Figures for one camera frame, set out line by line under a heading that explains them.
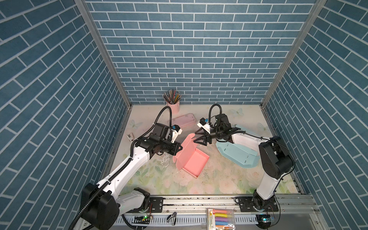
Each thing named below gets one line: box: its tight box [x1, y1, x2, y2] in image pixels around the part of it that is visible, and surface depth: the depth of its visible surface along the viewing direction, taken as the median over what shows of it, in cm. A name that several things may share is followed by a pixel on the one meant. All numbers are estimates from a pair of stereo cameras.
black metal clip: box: [166, 211, 177, 226], surface depth 71 cm
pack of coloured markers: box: [206, 208, 236, 230], surface depth 70 cm
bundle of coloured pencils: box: [162, 89, 182, 105], surface depth 110 cm
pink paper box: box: [172, 133, 210, 179], surface depth 88 cm
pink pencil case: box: [171, 113, 197, 128], surface depth 111 cm
